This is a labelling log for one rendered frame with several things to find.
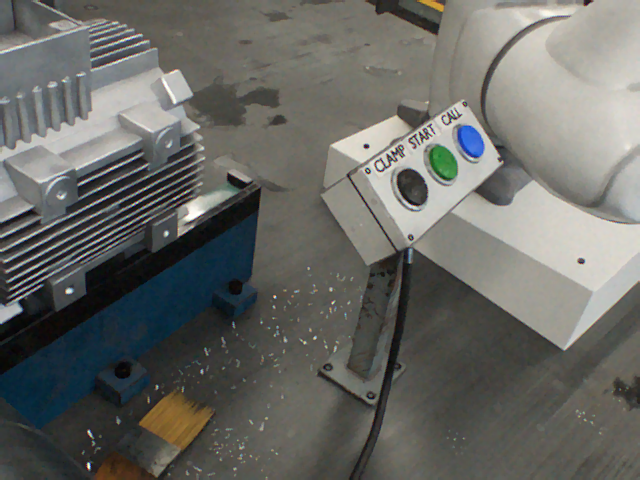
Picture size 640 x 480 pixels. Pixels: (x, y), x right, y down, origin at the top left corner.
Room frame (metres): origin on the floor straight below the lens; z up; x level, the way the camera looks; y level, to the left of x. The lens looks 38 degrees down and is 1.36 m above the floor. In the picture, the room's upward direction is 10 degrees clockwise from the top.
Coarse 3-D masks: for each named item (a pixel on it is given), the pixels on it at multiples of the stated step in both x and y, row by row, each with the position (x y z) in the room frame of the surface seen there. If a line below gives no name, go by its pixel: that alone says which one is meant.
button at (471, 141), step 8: (464, 128) 0.55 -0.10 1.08; (472, 128) 0.55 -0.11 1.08; (464, 136) 0.54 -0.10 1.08; (472, 136) 0.55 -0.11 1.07; (480, 136) 0.55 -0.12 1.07; (464, 144) 0.53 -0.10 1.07; (472, 144) 0.54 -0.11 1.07; (480, 144) 0.55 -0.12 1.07; (472, 152) 0.53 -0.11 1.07; (480, 152) 0.54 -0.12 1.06
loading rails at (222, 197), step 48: (240, 192) 0.61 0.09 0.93; (192, 240) 0.54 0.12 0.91; (240, 240) 0.60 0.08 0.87; (96, 288) 0.44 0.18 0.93; (144, 288) 0.48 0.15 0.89; (192, 288) 0.54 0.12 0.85; (240, 288) 0.57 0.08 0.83; (0, 336) 0.37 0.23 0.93; (48, 336) 0.39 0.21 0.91; (96, 336) 0.43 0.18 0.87; (144, 336) 0.48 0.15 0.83; (0, 384) 0.35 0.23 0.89; (48, 384) 0.39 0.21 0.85; (96, 384) 0.43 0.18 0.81; (144, 384) 0.44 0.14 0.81
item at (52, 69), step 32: (0, 0) 0.50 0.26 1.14; (32, 0) 0.50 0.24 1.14; (0, 32) 0.50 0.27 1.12; (32, 32) 0.50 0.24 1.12; (64, 32) 0.45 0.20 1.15; (0, 64) 0.41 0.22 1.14; (32, 64) 0.43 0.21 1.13; (64, 64) 0.45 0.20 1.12; (0, 96) 0.41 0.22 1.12; (32, 96) 0.43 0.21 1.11; (64, 96) 0.45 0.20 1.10; (0, 128) 0.40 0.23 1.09; (32, 128) 0.42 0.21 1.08
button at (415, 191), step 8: (408, 168) 0.47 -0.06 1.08; (400, 176) 0.46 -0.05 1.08; (408, 176) 0.46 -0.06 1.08; (416, 176) 0.47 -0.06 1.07; (400, 184) 0.45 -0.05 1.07; (408, 184) 0.45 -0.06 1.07; (416, 184) 0.46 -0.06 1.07; (424, 184) 0.46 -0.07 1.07; (400, 192) 0.45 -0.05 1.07; (408, 192) 0.45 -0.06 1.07; (416, 192) 0.45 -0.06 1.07; (424, 192) 0.46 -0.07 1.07; (408, 200) 0.44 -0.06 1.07; (416, 200) 0.45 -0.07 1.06; (424, 200) 0.45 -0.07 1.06
